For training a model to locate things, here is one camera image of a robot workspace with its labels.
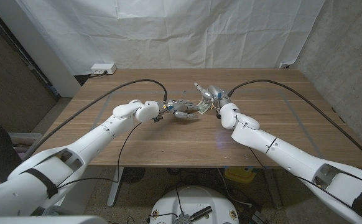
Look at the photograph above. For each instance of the grey metal heat sink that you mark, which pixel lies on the grey metal heat sink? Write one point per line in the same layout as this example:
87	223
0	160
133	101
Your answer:
183	219

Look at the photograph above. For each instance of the white table leg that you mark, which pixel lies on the white table leg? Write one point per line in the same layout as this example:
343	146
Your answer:
116	186

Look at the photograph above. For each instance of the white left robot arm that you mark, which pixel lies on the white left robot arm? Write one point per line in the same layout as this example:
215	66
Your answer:
75	152

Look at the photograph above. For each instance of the one dollar bill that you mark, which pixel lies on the one dollar bill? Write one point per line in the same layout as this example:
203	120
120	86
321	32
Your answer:
204	107

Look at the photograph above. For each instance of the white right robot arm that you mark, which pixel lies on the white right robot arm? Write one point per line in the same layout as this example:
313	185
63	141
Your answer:
293	155

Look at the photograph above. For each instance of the white power strip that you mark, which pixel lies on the white power strip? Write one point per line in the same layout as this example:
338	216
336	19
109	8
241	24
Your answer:
103	68

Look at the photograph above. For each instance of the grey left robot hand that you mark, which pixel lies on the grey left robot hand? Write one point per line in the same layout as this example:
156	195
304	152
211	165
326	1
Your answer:
179	106

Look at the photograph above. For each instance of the yellow plastic container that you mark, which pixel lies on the yellow plastic container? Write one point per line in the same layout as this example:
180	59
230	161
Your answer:
238	175

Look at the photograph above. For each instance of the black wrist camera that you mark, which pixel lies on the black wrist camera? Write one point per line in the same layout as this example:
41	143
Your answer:
218	113
158	119

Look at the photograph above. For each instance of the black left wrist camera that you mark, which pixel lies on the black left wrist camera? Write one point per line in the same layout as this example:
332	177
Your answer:
158	119

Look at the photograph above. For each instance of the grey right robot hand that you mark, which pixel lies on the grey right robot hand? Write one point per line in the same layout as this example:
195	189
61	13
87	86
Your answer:
215	92

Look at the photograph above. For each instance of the white creased backdrop sheet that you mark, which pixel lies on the white creased backdrop sheet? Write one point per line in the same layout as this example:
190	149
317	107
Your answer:
168	34

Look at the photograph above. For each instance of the dark brown door panel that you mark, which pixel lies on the dark brown door panel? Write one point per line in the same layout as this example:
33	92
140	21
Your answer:
10	87

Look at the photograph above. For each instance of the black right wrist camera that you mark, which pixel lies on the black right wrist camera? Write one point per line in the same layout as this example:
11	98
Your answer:
218	113

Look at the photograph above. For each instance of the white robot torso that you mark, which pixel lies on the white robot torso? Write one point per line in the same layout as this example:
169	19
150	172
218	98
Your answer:
196	200

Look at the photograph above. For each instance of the black tool on torso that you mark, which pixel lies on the black tool on torso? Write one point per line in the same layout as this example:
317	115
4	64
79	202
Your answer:
201	213

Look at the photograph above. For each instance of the round black fan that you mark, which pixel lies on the round black fan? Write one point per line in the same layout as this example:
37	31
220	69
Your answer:
133	175

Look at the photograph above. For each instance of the clear plastic storage bin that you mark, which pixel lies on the clear plastic storage bin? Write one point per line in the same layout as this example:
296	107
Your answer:
25	138

